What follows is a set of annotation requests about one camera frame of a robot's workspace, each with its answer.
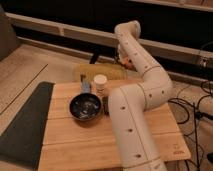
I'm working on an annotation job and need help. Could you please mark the dark round bowl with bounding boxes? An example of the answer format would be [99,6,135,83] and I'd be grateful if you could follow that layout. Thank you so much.
[69,93,101,121]

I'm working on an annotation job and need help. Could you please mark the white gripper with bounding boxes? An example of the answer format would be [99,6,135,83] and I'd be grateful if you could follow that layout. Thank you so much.
[118,45,134,69]

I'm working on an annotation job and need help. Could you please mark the white cylindrical container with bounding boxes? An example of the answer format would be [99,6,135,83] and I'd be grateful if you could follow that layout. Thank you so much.
[93,74,107,96]

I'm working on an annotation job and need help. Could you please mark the black cables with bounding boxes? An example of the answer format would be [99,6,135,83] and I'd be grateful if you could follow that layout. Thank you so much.
[166,79,213,171]

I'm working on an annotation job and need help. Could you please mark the wooden table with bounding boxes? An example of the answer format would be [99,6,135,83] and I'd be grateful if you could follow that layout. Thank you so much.
[39,83,191,171]

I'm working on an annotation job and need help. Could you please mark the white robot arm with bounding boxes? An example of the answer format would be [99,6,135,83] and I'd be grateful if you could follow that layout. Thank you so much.
[108,21,172,171]

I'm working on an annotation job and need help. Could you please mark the dark grey floor mat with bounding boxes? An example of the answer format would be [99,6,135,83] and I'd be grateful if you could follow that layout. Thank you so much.
[0,82,54,169]

